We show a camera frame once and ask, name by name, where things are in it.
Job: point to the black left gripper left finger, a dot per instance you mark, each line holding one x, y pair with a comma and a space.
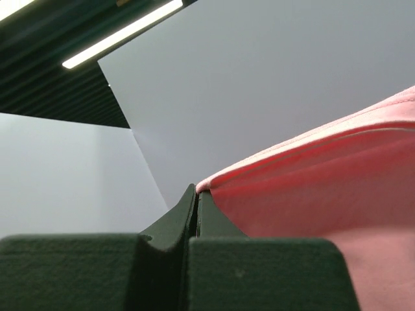
101, 271

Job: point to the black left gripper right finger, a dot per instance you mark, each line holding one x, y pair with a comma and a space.
227, 270

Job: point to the pink t shirt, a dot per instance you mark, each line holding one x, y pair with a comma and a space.
350, 181

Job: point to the ceiling light strip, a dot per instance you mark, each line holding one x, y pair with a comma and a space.
120, 35
9, 7

